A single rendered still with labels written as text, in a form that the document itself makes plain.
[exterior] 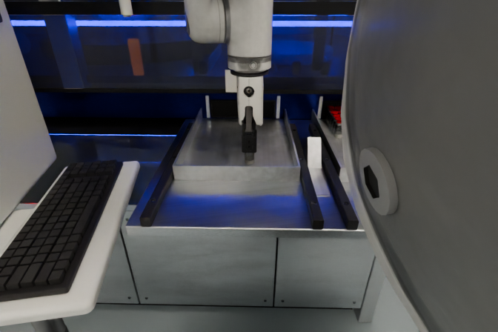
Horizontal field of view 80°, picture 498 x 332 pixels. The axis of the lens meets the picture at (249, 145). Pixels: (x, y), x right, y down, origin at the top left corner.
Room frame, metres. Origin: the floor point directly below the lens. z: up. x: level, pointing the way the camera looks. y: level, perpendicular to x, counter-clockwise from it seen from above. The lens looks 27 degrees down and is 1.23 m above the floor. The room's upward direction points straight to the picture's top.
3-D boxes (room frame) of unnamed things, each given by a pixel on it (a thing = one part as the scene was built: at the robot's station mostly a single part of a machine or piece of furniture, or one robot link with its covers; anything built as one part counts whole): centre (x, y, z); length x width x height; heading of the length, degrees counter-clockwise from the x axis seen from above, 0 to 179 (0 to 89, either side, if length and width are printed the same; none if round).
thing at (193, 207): (0.61, -0.15, 0.87); 0.70 x 0.48 x 0.02; 89
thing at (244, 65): (0.58, 0.00, 1.11); 0.09 x 0.08 x 0.03; 179
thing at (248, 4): (0.58, 0.00, 1.19); 0.09 x 0.08 x 0.13; 104
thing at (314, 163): (0.53, -0.14, 0.91); 0.14 x 0.03 x 0.06; 178
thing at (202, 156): (0.68, 0.02, 0.90); 0.34 x 0.26 x 0.04; 179
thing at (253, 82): (0.58, 0.00, 1.05); 0.10 x 0.08 x 0.11; 179
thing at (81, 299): (0.49, 0.41, 0.79); 0.45 x 0.28 x 0.03; 9
